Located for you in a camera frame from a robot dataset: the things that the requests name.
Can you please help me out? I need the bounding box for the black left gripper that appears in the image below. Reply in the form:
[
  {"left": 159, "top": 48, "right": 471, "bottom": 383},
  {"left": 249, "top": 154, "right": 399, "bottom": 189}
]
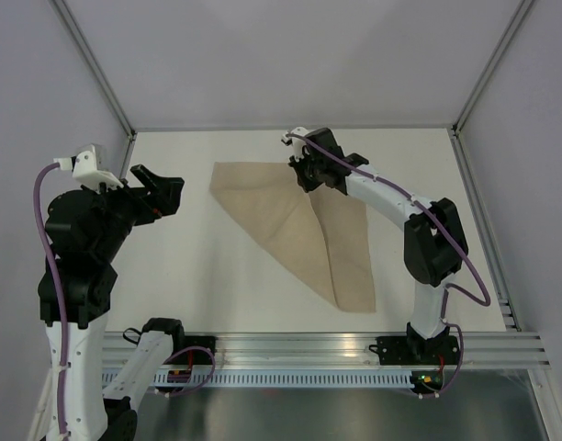
[{"left": 85, "top": 162, "right": 184, "bottom": 258}]

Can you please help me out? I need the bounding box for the beige cloth napkin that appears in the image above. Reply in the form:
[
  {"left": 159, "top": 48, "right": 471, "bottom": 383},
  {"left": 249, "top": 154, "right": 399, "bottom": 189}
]
[{"left": 209, "top": 162, "right": 377, "bottom": 313}]

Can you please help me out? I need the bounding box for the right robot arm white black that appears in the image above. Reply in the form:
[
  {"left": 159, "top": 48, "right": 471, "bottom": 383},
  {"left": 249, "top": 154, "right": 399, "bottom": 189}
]
[{"left": 282, "top": 128, "right": 468, "bottom": 364}]

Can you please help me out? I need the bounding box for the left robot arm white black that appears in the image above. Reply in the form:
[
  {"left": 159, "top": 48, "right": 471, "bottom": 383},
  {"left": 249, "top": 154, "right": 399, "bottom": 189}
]
[{"left": 33, "top": 164, "right": 187, "bottom": 440}]

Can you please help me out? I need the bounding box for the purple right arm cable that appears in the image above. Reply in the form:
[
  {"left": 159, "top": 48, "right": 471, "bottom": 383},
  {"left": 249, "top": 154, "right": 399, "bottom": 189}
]
[{"left": 287, "top": 132, "right": 492, "bottom": 307}]

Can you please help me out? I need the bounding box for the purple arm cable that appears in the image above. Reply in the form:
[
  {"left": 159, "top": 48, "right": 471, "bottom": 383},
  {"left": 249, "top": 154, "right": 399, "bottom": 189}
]
[
  {"left": 287, "top": 132, "right": 492, "bottom": 307},
  {"left": 32, "top": 164, "right": 73, "bottom": 437}
]

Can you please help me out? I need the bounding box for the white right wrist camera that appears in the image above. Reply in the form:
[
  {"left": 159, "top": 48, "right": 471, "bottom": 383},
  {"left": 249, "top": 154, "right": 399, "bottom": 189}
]
[{"left": 281, "top": 127, "right": 310, "bottom": 162}]

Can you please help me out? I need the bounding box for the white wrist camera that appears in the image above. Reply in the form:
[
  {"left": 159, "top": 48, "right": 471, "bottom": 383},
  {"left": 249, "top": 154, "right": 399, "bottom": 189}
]
[
  {"left": 53, "top": 143, "right": 124, "bottom": 193},
  {"left": 281, "top": 127, "right": 310, "bottom": 162}
]

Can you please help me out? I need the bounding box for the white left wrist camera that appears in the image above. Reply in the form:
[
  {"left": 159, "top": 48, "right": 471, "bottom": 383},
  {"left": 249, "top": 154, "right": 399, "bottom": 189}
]
[{"left": 53, "top": 143, "right": 124, "bottom": 193}]

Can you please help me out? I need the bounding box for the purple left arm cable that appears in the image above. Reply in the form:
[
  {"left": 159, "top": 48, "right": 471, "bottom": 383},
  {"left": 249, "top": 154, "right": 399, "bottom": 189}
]
[{"left": 32, "top": 164, "right": 73, "bottom": 437}]

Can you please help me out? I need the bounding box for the left aluminium frame post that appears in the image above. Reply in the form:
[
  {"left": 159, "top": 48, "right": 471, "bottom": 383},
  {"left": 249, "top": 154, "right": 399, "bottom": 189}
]
[{"left": 49, "top": 0, "right": 136, "bottom": 140}]

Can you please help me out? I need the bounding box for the aluminium frame post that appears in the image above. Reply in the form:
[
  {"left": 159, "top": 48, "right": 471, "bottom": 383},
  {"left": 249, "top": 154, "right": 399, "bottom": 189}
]
[
  {"left": 49, "top": 0, "right": 136, "bottom": 140},
  {"left": 448, "top": 0, "right": 537, "bottom": 138}
]

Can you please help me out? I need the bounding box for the right aluminium frame post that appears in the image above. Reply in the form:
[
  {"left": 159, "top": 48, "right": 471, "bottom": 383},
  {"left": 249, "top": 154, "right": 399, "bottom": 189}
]
[{"left": 448, "top": 0, "right": 537, "bottom": 138}]

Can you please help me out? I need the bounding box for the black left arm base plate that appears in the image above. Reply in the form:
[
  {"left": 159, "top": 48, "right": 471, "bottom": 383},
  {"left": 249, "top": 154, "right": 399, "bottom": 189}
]
[{"left": 168, "top": 335, "right": 217, "bottom": 369}]

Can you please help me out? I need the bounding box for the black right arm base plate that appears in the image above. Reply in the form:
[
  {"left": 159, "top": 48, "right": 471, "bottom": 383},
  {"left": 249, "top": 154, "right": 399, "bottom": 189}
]
[{"left": 368, "top": 335, "right": 460, "bottom": 367}]

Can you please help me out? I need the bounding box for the white slotted cable duct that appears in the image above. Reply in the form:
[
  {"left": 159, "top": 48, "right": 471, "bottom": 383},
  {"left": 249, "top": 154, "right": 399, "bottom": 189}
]
[{"left": 101, "top": 370, "right": 415, "bottom": 388}]

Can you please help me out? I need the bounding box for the aluminium front rail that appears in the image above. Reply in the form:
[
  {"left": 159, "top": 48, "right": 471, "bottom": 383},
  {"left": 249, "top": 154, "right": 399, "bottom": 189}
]
[{"left": 101, "top": 331, "right": 552, "bottom": 369}]

